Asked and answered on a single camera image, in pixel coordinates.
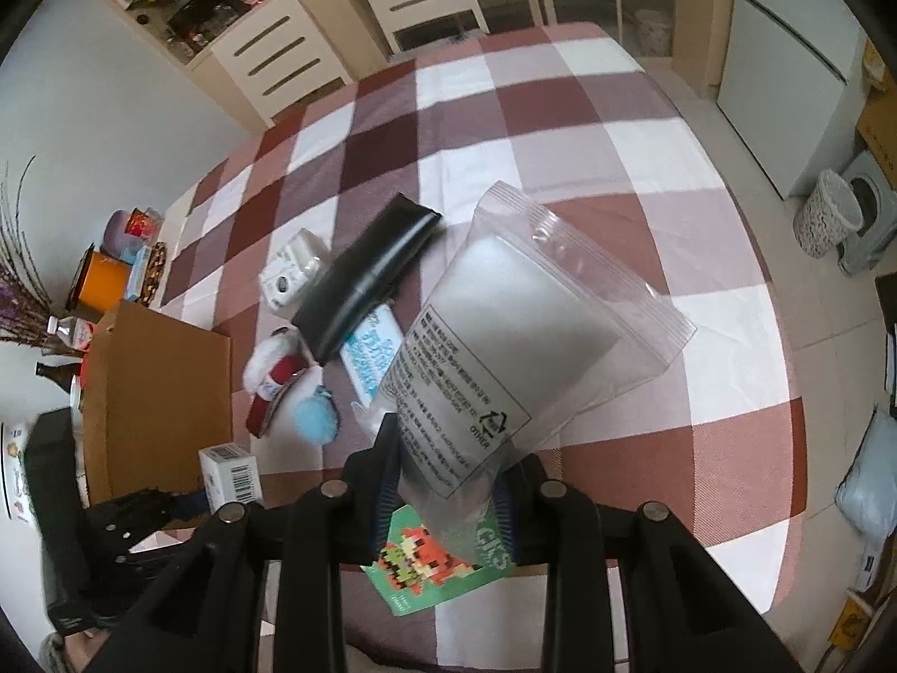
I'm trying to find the white instant camera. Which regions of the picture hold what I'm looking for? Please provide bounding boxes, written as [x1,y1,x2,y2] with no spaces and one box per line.
[258,228,330,315]

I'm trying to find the purple container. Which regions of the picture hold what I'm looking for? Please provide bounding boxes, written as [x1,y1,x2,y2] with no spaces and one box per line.
[101,206,164,264]

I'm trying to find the brown glass bottle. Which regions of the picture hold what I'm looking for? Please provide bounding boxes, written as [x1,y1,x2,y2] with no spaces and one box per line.
[35,359,89,394]

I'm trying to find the blue snack box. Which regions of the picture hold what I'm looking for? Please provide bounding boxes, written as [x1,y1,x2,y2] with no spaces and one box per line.
[126,244,169,306]

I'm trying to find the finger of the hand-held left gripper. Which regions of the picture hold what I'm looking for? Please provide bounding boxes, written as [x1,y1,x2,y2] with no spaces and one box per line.
[105,487,211,555]

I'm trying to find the pale blue pillow bag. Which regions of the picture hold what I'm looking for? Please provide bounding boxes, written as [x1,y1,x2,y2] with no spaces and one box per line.
[834,403,897,597]

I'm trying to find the cream cabinet with drawers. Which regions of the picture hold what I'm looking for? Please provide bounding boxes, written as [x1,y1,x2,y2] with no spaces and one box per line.
[70,0,394,131]

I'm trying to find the orange box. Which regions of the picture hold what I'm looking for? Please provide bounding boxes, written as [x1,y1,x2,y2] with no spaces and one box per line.
[66,244,134,324]

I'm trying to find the blue pompom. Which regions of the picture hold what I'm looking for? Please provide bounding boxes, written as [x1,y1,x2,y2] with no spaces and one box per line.
[290,384,344,446]

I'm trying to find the checked tablecloth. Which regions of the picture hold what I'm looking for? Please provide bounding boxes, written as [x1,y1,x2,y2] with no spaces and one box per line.
[158,21,803,673]

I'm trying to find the black pouch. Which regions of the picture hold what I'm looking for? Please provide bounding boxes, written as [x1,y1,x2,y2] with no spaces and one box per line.
[290,192,442,366]

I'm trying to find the red santa plush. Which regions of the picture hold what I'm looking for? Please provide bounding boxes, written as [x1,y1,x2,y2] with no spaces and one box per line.
[242,326,316,439]

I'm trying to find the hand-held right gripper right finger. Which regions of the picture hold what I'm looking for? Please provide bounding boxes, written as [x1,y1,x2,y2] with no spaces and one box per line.
[491,452,807,673]

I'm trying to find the grey plastic appliance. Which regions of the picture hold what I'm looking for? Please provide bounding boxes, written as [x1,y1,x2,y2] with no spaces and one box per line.
[837,150,897,278]

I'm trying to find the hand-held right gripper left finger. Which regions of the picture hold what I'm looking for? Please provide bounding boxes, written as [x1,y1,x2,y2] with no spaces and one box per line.
[133,412,402,673]

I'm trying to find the brown carton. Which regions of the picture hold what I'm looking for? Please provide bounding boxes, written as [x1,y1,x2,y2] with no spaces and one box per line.
[855,38,897,190]

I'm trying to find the yellow sign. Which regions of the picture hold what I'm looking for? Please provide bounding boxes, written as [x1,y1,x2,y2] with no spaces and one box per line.
[827,592,877,649]

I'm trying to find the blue and white packet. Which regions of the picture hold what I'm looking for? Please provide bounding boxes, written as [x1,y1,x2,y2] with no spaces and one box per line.
[340,305,404,400]

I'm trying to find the person's left hand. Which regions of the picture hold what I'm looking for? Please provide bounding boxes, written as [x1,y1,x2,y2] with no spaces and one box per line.
[38,631,109,673]

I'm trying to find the green pixel print packet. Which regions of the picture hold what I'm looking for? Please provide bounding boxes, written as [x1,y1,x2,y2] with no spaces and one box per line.
[359,501,520,618]

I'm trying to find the cardboard box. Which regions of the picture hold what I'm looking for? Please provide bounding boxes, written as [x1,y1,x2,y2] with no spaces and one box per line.
[82,300,234,506]

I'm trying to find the patterned waste basket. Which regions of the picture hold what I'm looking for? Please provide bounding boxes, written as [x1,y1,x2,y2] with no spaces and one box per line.
[793,168,866,260]

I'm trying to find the small white barcode box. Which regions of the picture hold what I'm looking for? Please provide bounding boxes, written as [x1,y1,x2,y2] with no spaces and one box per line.
[198,443,265,514]

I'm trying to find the clear plastic zip bag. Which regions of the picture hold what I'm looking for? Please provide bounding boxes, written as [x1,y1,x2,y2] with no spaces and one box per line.
[350,181,698,530]

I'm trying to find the dried branches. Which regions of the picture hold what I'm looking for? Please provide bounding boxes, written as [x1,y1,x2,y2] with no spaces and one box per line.
[0,154,58,346]

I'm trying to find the plastic bottle with pink label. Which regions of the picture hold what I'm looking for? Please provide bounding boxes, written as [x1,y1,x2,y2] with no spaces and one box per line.
[45,315,99,353]

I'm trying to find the white refrigerator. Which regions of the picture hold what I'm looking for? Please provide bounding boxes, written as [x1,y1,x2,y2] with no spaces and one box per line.
[715,0,870,201]

